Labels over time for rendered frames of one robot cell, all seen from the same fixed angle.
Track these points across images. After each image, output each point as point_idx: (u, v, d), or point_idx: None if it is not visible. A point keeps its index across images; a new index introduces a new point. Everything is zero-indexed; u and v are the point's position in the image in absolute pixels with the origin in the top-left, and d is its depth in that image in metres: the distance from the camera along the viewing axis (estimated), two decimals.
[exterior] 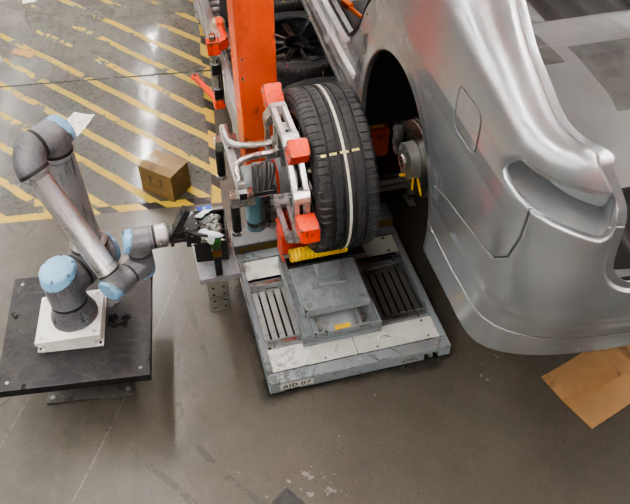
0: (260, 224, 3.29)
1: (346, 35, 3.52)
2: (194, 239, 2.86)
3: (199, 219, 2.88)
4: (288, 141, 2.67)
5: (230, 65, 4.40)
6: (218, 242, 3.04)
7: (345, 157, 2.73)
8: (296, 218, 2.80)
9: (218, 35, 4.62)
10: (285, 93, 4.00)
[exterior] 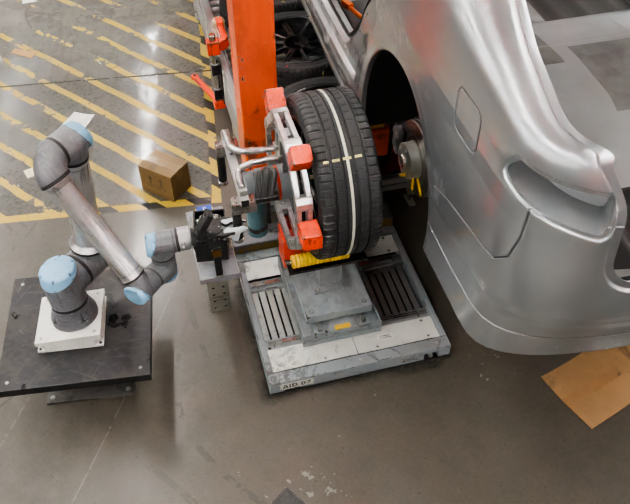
0: (262, 230, 3.27)
1: (346, 35, 3.52)
2: (217, 242, 2.85)
3: (224, 225, 2.86)
4: (290, 147, 2.65)
5: (230, 65, 4.40)
6: None
7: (348, 163, 2.70)
8: (298, 225, 2.78)
9: (218, 35, 4.62)
10: (285, 93, 4.00)
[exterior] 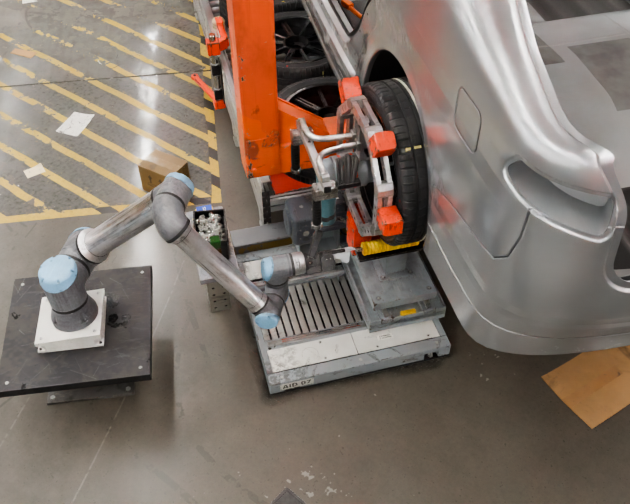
0: (331, 218, 3.32)
1: (346, 35, 3.52)
2: (329, 263, 2.99)
3: None
4: (375, 134, 2.70)
5: (230, 65, 4.40)
6: (218, 242, 3.04)
7: None
8: (378, 211, 2.83)
9: (218, 35, 4.62)
10: (285, 93, 4.00)
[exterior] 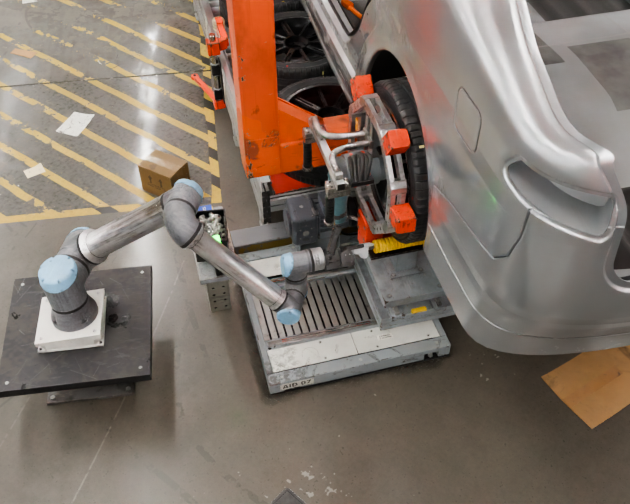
0: (342, 216, 3.33)
1: (346, 35, 3.52)
2: (348, 259, 3.01)
3: None
4: (388, 132, 2.71)
5: (230, 65, 4.40)
6: (218, 242, 3.04)
7: None
8: (391, 209, 2.84)
9: (218, 35, 4.62)
10: (285, 93, 4.00)
